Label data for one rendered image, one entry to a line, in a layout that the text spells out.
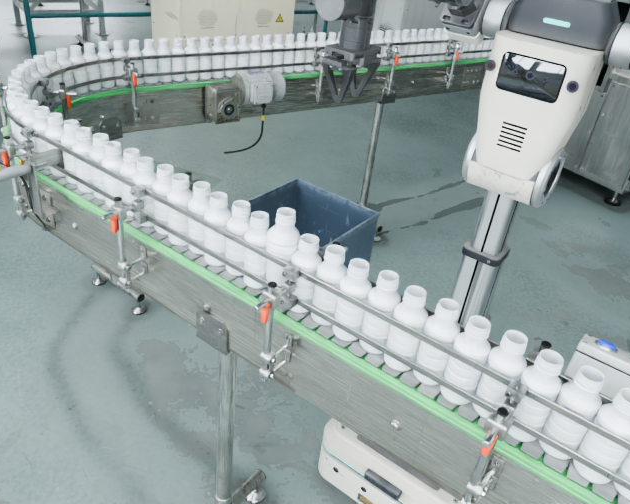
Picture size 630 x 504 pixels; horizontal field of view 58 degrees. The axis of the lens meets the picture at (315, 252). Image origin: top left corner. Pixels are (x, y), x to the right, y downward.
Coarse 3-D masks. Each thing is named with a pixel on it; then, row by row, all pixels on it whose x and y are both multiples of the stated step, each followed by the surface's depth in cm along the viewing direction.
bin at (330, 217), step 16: (272, 192) 174; (288, 192) 181; (304, 192) 183; (320, 192) 178; (256, 208) 171; (272, 208) 177; (304, 208) 185; (320, 208) 181; (336, 208) 177; (352, 208) 173; (368, 208) 170; (272, 224) 181; (304, 224) 188; (320, 224) 184; (336, 224) 179; (352, 224) 176; (368, 224) 166; (320, 240) 186; (336, 240) 153; (352, 240) 161; (368, 240) 170; (352, 256) 165; (368, 256) 175
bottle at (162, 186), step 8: (160, 168) 131; (168, 168) 131; (160, 176) 129; (168, 176) 129; (160, 184) 130; (168, 184) 130; (160, 192) 130; (168, 192) 130; (160, 208) 132; (160, 216) 133; (160, 232) 135
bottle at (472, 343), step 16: (480, 320) 95; (464, 336) 95; (480, 336) 93; (464, 352) 94; (480, 352) 93; (448, 368) 98; (464, 368) 95; (464, 384) 97; (448, 400) 100; (464, 400) 99
